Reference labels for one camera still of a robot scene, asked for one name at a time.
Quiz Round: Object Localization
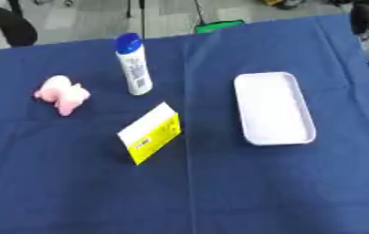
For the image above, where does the pink soft toy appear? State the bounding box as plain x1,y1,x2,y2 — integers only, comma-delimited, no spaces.
32,74,94,118

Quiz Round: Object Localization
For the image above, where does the black chair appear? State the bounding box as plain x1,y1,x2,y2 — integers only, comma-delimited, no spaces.
0,0,39,48

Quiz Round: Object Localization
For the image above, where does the thin black tripod pole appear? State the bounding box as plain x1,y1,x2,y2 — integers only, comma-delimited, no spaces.
192,0,207,27

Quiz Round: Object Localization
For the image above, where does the green and black flat object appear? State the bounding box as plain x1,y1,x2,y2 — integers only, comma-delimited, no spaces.
194,19,248,35

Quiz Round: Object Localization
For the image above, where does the white and yellow carton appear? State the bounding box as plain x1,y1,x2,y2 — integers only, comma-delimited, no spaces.
115,101,185,166

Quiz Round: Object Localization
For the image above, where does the white rectangular tray box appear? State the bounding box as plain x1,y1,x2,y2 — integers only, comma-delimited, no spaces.
232,71,319,147

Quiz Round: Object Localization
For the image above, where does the white bottle with blue cap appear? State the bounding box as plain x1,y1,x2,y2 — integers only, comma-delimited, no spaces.
112,32,154,97

